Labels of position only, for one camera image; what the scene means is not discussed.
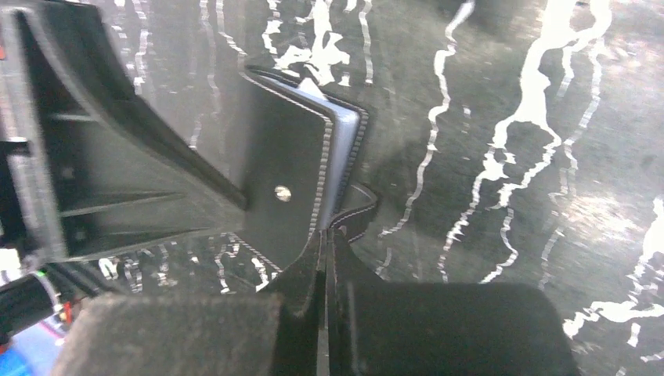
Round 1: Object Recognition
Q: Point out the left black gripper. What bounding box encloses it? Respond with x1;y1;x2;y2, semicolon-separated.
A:
1;1;246;264

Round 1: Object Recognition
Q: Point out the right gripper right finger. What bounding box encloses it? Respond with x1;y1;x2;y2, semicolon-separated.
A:
327;230;579;375

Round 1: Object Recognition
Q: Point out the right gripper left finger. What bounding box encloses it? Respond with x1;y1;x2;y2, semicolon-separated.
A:
52;231;327;375

